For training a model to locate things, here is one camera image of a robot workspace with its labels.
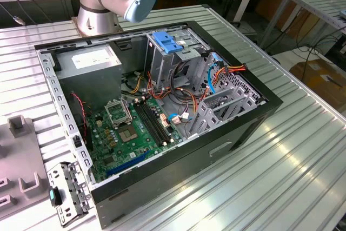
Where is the orange red power wire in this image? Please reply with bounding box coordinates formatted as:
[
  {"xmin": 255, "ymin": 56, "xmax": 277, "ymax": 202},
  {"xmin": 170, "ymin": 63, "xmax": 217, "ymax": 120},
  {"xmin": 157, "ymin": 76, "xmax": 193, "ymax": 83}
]
[{"xmin": 210, "ymin": 63, "xmax": 248, "ymax": 85}]

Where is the grey metal disk bay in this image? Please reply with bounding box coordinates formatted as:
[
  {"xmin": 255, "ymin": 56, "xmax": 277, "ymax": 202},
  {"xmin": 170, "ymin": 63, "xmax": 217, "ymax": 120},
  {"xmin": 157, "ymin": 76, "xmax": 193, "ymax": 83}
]
[{"xmin": 186, "ymin": 52, "xmax": 267, "ymax": 138}]

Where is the black RAM slot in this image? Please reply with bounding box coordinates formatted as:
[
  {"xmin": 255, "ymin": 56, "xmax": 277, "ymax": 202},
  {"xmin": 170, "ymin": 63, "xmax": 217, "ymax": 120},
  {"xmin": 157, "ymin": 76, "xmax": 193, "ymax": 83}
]
[
  {"xmin": 141, "ymin": 101, "xmax": 168, "ymax": 144},
  {"xmin": 137, "ymin": 102, "xmax": 164, "ymax": 146},
  {"xmin": 144, "ymin": 100, "xmax": 171, "ymax": 143},
  {"xmin": 134, "ymin": 103, "xmax": 161, "ymax": 147}
]

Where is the grey optical drive cage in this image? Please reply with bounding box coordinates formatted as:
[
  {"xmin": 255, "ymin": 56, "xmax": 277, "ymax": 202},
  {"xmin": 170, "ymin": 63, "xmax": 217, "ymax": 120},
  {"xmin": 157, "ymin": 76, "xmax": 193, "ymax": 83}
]
[{"xmin": 144, "ymin": 27, "xmax": 211, "ymax": 88}]

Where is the metal socket cover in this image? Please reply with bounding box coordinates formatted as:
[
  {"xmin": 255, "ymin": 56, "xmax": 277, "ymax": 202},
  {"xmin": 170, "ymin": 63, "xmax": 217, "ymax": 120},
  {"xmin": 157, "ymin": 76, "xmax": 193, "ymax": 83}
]
[{"xmin": 104, "ymin": 100, "xmax": 134, "ymax": 128}]

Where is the CPU socket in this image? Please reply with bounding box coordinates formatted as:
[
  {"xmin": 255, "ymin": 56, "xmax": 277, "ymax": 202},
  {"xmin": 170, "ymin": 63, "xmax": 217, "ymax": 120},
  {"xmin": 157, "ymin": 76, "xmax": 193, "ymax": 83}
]
[{"xmin": 116, "ymin": 124, "xmax": 139, "ymax": 144}]

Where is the blue plastic drive latch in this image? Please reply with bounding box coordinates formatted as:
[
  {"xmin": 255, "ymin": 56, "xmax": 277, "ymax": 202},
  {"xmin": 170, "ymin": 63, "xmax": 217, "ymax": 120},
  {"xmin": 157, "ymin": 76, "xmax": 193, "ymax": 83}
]
[{"xmin": 152, "ymin": 31, "xmax": 184, "ymax": 55}]

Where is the green motherboard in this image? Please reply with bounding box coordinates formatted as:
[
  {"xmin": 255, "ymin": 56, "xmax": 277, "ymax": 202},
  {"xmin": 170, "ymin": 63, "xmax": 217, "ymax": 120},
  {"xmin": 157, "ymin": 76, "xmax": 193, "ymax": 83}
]
[{"xmin": 86, "ymin": 98, "xmax": 184, "ymax": 184}]

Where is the black open PC case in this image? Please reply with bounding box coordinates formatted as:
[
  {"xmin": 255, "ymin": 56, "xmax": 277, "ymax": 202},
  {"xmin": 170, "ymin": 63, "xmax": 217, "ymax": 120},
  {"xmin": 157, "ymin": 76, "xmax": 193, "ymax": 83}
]
[{"xmin": 34, "ymin": 20, "xmax": 284, "ymax": 229}]

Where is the blue expansion slot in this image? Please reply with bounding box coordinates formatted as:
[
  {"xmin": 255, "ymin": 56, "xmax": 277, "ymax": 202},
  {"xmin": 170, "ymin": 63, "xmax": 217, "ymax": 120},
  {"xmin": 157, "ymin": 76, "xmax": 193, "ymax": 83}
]
[{"xmin": 105, "ymin": 150, "xmax": 151, "ymax": 177}]

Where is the grey power supply unit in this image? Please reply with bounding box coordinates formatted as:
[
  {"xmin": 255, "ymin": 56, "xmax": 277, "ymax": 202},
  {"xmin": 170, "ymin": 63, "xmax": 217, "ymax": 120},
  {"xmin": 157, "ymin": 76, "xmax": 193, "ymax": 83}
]
[{"xmin": 55, "ymin": 44, "xmax": 123, "ymax": 113}]

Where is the brown cardboard box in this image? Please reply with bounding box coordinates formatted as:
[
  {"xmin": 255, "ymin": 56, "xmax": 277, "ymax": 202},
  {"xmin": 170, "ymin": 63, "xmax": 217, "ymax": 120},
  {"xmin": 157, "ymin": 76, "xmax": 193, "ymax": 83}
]
[{"xmin": 289, "ymin": 58, "xmax": 346, "ymax": 110}]

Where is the black clip with teal tab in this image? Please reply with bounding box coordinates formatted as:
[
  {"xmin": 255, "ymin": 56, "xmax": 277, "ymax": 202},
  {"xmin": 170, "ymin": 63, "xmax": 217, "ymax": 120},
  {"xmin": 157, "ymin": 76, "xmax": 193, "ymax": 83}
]
[{"xmin": 48, "ymin": 186, "xmax": 63, "ymax": 207}]

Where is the grey parts rack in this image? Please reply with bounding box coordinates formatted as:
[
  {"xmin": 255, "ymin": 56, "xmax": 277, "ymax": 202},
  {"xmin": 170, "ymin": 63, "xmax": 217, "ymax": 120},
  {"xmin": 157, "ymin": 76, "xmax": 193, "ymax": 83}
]
[{"xmin": 0, "ymin": 116, "xmax": 59, "ymax": 220}]

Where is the metal slat side table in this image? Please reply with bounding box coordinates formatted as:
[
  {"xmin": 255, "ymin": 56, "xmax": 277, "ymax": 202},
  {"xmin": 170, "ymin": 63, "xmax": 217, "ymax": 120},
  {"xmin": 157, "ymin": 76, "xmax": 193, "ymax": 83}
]
[{"xmin": 259, "ymin": 0, "xmax": 346, "ymax": 50}]

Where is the multicoloured wire bundle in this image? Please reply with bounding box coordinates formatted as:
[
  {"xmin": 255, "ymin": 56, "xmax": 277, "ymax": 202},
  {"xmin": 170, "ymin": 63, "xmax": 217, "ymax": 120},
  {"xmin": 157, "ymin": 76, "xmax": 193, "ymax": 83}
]
[{"xmin": 121, "ymin": 70, "xmax": 214, "ymax": 115}]

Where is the short blue wire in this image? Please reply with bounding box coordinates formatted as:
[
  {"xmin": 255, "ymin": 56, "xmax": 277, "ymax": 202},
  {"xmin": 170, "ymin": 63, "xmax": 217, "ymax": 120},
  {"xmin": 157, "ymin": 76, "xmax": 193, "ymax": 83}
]
[{"xmin": 167, "ymin": 113, "xmax": 193, "ymax": 124}]

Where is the long blue data wire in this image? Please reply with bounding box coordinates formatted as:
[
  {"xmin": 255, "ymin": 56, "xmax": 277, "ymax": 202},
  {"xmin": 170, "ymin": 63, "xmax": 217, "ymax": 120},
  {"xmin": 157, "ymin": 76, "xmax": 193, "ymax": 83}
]
[{"xmin": 207, "ymin": 51, "xmax": 227, "ymax": 95}]

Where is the red fan wire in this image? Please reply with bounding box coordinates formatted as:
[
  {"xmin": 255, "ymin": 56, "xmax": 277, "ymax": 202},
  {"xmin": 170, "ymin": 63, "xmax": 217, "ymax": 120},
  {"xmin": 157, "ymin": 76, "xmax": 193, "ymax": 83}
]
[{"xmin": 70, "ymin": 92, "xmax": 89, "ymax": 137}]

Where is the metal card retention bracket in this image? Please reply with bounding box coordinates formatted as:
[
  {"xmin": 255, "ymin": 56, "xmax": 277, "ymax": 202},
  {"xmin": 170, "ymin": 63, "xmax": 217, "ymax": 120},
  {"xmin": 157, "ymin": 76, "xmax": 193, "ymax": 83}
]
[{"xmin": 47, "ymin": 160, "xmax": 92, "ymax": 228}]

